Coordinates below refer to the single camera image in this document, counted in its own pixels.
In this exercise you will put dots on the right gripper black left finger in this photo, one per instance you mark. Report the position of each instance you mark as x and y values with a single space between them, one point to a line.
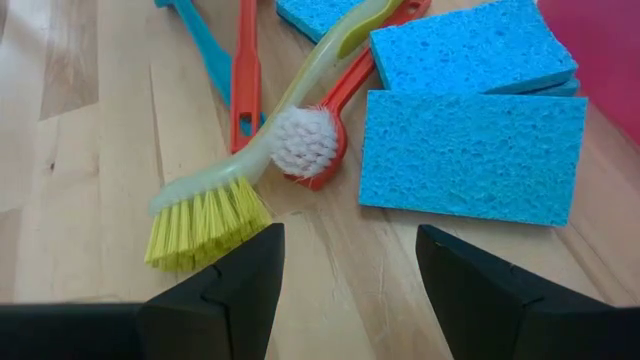
200 320

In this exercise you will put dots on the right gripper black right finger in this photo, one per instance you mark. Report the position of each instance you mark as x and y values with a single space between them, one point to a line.
500 320

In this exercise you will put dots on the green dish brush yellow bristles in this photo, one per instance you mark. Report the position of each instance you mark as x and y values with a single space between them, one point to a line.
210 225

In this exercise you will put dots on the blue sponge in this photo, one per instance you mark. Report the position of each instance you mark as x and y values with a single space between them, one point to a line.
475 160
475 50
562 90
315 15

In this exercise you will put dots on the red dish brush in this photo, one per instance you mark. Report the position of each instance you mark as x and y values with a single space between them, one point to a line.
305 142
245 75

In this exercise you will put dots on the pink plastic tray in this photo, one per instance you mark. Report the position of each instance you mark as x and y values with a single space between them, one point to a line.
600 50

